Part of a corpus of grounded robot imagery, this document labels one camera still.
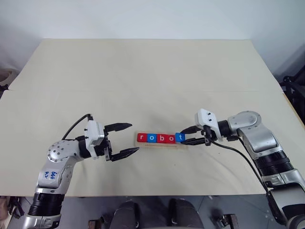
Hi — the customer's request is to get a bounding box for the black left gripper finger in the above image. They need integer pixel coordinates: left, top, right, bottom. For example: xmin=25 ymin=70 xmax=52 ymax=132
xmin=111 ymin=146 xmax=140 ymax=163
xmin=104 ymin=122 xmax=133 ymax=133

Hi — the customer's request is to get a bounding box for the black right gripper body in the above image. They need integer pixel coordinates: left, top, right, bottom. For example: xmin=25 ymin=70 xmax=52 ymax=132
xmin=202 ymin=125 xmax=217 ymax=147

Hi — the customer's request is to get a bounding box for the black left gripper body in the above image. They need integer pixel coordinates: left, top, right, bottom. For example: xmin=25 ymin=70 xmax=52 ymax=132
xmin=94 ymin=126 xmax=115 ymax=163

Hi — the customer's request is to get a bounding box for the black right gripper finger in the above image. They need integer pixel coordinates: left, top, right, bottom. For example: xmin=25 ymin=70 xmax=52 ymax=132
xmin=183 ymin=136 xmax=206 ymax=146
xmin=180 ymin=125 xmax=205 ymax=135

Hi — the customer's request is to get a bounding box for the wooden block tray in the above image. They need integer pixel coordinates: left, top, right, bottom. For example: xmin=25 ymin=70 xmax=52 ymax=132
xmin=134 ymin=131 xmax=189 ymax=152

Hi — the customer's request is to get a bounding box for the dark rounded shape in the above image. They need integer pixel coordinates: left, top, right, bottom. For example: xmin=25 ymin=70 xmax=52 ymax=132
xmin=113 ymin=200 xmax=142 ymax=229
xmin=167 ymin=198 xmax=204 ymax=229

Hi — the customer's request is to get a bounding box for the round wooden object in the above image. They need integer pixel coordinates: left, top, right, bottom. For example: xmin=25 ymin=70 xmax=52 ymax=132
xmin=0 ymin=68 xmax=18 ymax=84

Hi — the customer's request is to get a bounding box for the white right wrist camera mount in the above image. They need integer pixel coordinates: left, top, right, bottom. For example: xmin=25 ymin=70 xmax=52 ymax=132
xmin=194 ymin=108 xmax=224 ymax=142

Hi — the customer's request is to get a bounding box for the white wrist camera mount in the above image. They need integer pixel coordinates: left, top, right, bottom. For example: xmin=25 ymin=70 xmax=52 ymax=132
xmin=194 ymin=108 xmax=224 ymax=142
xmin=83 ymin=120 xmax=106 ymax=160

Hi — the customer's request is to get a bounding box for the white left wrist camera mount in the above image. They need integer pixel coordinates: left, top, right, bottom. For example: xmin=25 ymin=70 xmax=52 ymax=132
xmin=83 ymin=120 xmax=106 ymax=160

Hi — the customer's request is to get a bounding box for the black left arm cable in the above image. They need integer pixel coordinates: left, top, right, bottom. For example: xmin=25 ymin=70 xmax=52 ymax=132
xmin=61 ymin=114 xmax=93 ymax=141

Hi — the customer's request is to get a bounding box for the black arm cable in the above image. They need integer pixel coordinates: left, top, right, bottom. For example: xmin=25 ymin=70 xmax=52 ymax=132
xmin=61 ymin=114 xmax=93 ymax=141
xmin=211 ymin=140 xmax=286 ymax=226

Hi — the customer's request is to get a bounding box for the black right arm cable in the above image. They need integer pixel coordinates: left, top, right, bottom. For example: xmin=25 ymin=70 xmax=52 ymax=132
xmin=211 ymin=140 xmax=286 ymax=226

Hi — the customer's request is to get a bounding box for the black metal frame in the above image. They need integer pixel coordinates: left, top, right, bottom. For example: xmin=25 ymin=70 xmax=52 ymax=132
xmin=276 ymin=75 xmax=305 ymax=121

